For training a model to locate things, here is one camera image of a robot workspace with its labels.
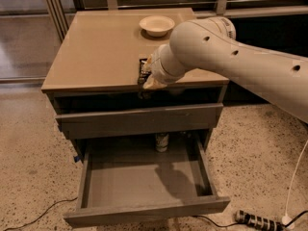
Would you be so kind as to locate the white can in drawer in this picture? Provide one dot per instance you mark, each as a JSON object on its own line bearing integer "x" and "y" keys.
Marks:
{"x": 161, "y": 142}

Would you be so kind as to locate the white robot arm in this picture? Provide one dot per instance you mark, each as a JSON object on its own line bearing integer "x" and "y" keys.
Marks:
{"x": 210, "y": 44}

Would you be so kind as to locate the black power strip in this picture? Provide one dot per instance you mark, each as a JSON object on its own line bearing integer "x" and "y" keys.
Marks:
{"x": 262, "y": 224}

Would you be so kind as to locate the open grey middle drawer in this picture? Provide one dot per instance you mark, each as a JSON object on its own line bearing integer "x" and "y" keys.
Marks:
{"x": 127, "y": 180}

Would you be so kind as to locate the blue tape piece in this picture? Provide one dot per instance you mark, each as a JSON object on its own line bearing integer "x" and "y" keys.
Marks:
{"x": 76, "y": 159}

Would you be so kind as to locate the black rxbar chocolate wrapper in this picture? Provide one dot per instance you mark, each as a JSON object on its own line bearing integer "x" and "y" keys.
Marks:
{"x": 144, "y": 72}

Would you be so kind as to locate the white bowl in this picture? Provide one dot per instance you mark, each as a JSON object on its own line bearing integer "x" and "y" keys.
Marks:
{"x": 157, "y": 25}

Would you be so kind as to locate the grey drawer cabinet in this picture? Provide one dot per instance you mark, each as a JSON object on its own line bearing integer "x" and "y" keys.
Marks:
{"x": 97, "y": 69}

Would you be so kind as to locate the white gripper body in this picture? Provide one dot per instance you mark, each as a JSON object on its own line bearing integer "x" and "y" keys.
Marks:
{"x": 157, "y": 66}

